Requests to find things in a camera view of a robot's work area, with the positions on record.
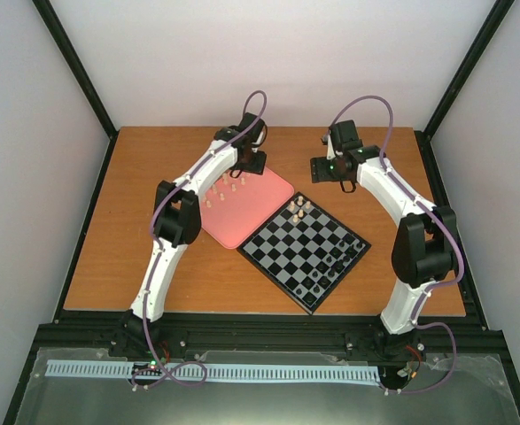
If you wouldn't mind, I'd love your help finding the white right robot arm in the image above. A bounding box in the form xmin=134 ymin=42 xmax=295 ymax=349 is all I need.
xmin=310 ymin=146 xmax=464 ymax=335

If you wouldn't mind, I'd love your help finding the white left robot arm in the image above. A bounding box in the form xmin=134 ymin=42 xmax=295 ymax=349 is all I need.
xmin=131 ymin=122 xmax=267 ymax=322

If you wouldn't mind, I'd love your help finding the black white chess board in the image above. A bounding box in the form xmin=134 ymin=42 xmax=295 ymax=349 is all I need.
xmin=237 ymin=192 xmax=371 ymax=314

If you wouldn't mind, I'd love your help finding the pink plastic tray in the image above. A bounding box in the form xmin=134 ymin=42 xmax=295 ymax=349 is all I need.
xmin=200 ymin=168 xmax=294 ymax=249

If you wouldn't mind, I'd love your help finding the black aluminium frame base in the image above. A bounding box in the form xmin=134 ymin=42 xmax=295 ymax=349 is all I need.
xmin=2 ymin=309 xmax=520 ymax=425

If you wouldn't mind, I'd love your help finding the light blue cable duct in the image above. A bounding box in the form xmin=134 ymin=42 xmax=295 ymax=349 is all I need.
xmin=44 ymin=359 xmax=380 ymax=386

